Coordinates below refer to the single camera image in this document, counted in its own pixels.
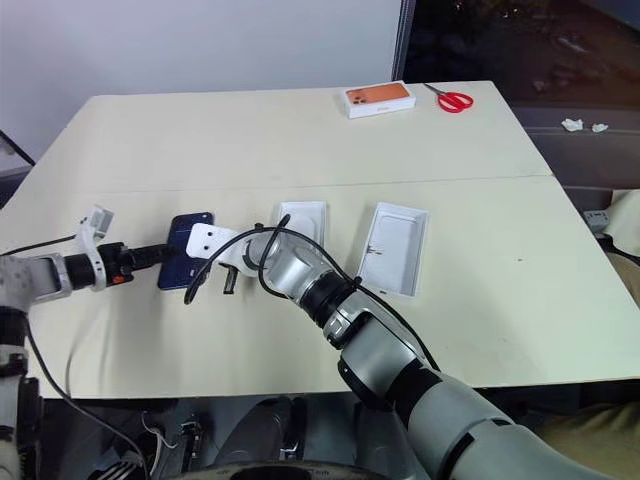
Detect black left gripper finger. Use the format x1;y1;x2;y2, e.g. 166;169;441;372
133;251;173;272
132;242;173;260

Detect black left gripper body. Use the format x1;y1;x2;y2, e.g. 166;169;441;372
97;242;138;288

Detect dark blue smartphone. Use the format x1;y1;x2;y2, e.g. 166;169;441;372
157;211;217;294

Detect white phone box base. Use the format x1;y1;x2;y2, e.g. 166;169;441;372
271;200;329;252

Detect white phone box lid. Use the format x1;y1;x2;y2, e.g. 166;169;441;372
355;201;431;298

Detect orange printed phone box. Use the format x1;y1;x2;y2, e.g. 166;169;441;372
344;81;418;121

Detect black metal stand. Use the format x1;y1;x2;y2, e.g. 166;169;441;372
0;128;38;174

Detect dark rounded shape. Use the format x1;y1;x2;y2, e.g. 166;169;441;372
232;396;309;467

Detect grey side table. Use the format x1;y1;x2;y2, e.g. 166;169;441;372
502;97;640;211

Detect small grey connector block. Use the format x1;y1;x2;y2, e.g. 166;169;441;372
583;209;612;232

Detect beige cloth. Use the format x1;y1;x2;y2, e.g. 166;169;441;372
524;398;640;480
602;188;640;262

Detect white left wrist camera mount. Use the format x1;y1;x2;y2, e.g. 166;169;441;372
74;203;117;292

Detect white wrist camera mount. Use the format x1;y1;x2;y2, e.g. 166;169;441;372
185;223;254;279
74;203;117;292

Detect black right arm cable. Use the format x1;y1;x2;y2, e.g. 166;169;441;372
183;213;442;372

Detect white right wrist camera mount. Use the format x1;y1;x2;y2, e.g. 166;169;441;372
185;223;254;279

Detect thin white wires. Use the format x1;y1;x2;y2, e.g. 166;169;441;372
141;412;179;452

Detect red handled scissors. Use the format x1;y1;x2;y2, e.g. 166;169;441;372
423;82;475;115

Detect grey partition post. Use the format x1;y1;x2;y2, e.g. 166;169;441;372
393;0;418;84

